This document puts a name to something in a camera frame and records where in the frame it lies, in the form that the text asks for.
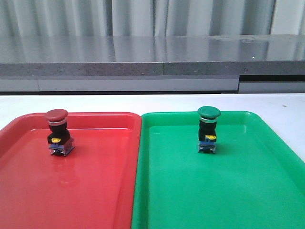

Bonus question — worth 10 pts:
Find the green mushroom push button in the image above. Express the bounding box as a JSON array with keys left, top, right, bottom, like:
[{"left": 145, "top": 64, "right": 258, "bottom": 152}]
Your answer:
[{"left": 197, "top": 106, "right": 221, "bottom": 154}]

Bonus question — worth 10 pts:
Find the red mushroom push button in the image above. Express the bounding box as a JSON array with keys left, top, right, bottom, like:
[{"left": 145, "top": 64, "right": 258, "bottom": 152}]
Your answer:
[{"left": 44, "top": 109, "right": 74, "bottom": 156}]

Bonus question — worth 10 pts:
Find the red plastic tray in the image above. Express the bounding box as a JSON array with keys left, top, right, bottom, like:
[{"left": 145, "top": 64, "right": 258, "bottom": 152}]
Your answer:
[{"left": 0, "top": 112, "right": 142, "bottom": 229}]

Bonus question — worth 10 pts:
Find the green plastic tray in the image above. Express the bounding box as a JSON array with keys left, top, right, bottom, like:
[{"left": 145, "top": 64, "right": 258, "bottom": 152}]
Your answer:
[{"left": 132, "top": 111, "right": 305, "bottom": 229}]

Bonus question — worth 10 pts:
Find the grey stone counter ledge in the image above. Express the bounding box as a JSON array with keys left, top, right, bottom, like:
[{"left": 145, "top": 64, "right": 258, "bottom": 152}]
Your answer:
[{"left": 0, "top": 35, "right": 305, "bottom": 95}]

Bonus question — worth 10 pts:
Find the grey pleated curtain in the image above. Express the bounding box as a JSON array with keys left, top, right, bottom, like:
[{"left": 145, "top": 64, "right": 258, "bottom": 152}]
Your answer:
[{"left": 0, "top": 0, "right": 305, "bottom": 37}]

